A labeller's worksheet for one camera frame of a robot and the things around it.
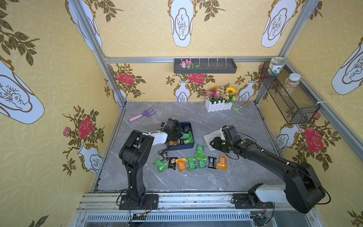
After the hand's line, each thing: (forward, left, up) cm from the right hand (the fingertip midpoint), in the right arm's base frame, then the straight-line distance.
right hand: (213, 141), depth 88 cm
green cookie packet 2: (-14, +31, -7) cm, 35 cm away
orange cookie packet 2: (-11, -6, -7) cm, 14 cm away
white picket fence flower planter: (+35, -7, +4) cm, 36 cm away
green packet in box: (+5, +15, -7) cm, 17 cm away
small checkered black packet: (-5, +31, -7) cm, 32 cm away
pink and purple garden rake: (+29, +51, -9) cm, 60 cm away
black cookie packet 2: (-10, +1, -8) cm, 13 cm away
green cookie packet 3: (-10, +7, -8) cm, 14 cm away
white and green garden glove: (+8, +1, -8) cm, 11 cm away
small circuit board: (-39, +40, -11) cm, 57 cm away
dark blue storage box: (+15, +18, -7) cm, 24 cm away
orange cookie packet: (-12, +19, -7) cm, 24 cm away
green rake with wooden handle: (+36, -24, -10) cm, 45 cm away
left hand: (+12, +24, -7) cm, 28 cm away
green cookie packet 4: (-4, +8, -9) cm, 12 cm away
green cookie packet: (-12, +14, -6) cm, 19 cm away
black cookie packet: (-12, +25, -7) cm, 29 cm away
